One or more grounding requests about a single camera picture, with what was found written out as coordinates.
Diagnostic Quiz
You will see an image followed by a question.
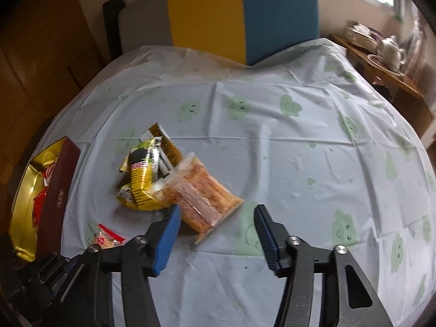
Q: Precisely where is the yellow black snack packet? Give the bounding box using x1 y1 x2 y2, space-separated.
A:
120 137 161 196

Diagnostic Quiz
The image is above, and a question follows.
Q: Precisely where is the white teapot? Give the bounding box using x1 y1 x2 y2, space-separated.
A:
377 35 406 69

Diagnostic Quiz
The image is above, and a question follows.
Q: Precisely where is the tissue box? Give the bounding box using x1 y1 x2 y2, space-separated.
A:
345 24 381 54

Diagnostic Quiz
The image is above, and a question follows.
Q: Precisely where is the yellow green snack packet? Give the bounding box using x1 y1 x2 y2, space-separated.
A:
117 184 165 211

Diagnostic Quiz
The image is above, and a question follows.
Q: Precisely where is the red-ended cracker packet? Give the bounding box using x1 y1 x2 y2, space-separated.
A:
91 224 125 250

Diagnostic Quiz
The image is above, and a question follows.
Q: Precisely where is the wooden side table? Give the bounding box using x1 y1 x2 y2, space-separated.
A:
329 34 433 138

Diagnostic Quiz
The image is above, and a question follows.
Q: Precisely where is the orange clear cracker bag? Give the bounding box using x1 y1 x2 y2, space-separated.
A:
152 152 244 244

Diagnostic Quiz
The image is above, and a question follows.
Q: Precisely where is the grey yellow blue chair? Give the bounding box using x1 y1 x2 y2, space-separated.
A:
103 0 319 66

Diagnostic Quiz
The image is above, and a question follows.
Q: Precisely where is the white green-patterned tablecloth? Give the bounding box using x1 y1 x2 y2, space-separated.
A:
38 38 435 326

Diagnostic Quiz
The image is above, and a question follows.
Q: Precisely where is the gold brown snack packet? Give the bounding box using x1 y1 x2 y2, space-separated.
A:
140 123 183 176

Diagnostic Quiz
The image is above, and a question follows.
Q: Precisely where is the gold tin box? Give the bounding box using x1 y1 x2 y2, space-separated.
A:
9 137 81 262

